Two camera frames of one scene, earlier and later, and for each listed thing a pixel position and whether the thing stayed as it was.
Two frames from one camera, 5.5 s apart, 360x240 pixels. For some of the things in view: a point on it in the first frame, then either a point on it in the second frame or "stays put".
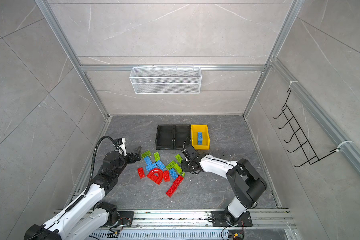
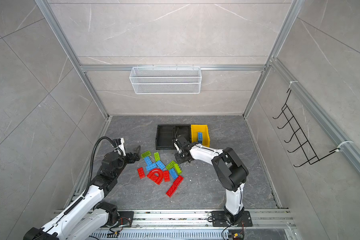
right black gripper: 183,165 → 179,160
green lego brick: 170,165 stays put
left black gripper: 133,159 stays put
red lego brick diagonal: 177,182 stays put
